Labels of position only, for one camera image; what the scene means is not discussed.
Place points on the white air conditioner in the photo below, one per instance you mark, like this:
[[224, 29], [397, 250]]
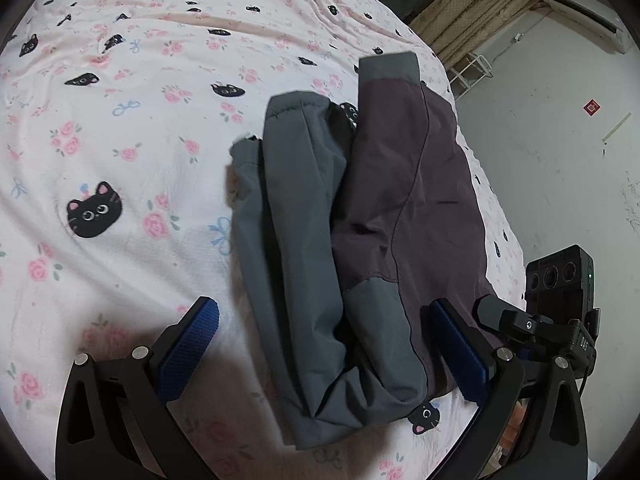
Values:
[[585, 10]]

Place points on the red wall sticker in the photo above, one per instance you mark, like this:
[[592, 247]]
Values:
[[591, 107]]

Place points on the pale wall tape strip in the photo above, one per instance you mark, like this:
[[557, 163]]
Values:
[[617, 127]]

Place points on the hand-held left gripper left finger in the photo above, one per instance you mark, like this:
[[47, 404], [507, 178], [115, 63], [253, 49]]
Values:
[[187, 355]]

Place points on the pink cat print blanket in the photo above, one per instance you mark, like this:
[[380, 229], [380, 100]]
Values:
[[125, 135]]

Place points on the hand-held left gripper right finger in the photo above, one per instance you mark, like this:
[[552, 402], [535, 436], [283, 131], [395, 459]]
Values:
[[460, 355]]

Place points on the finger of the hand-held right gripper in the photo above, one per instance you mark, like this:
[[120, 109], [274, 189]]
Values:
[[515, 327]]

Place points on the grey and purple jacket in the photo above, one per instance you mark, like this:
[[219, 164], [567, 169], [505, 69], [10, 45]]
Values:
[[400, 200]]

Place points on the white shelf rack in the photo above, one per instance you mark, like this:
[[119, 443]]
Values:
[[475, 62]]

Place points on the beige curtain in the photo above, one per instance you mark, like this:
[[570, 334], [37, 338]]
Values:
[[480, 10]]

